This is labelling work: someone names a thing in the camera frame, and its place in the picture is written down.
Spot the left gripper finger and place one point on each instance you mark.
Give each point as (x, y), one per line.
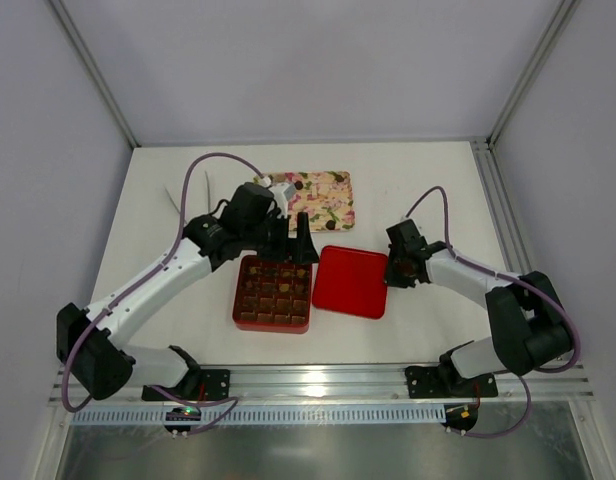
(274, 247)
(304, 251)

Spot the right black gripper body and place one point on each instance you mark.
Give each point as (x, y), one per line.
(398, 267)

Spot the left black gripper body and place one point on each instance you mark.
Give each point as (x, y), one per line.
(286, 240)

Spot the metal tongs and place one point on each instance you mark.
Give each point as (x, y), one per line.
(198, 197)

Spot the red chocolate box with insert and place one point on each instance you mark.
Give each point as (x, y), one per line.
(272, 297)

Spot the red box lid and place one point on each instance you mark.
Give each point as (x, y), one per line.
(351, 281)

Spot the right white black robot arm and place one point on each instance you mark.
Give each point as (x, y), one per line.
(527, 326)

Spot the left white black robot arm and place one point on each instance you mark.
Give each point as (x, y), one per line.
(93, 343)

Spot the floral rectangular tray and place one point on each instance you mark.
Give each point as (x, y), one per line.
(323, 195)

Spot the aluminium right side rail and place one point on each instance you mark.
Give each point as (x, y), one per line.
(515, 250)

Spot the aluminium rail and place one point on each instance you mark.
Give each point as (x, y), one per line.
(384, 383)
(515, 250)

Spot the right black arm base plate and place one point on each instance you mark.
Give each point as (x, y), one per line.
(444, 382)

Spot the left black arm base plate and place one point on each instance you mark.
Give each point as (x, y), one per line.
(208, 385)

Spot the slotted grey cable duct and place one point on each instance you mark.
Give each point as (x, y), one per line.
(245, 414)

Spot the aluminium front rail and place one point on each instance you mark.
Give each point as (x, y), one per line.
(384, 383)

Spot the left aluminium frame post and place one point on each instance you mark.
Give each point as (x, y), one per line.
(71, 32)

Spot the aluminium frame post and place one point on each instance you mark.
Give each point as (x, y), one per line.
(71, 32)
(557, 24)

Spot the right aluminium frame post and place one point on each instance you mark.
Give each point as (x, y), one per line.
(557, 24)

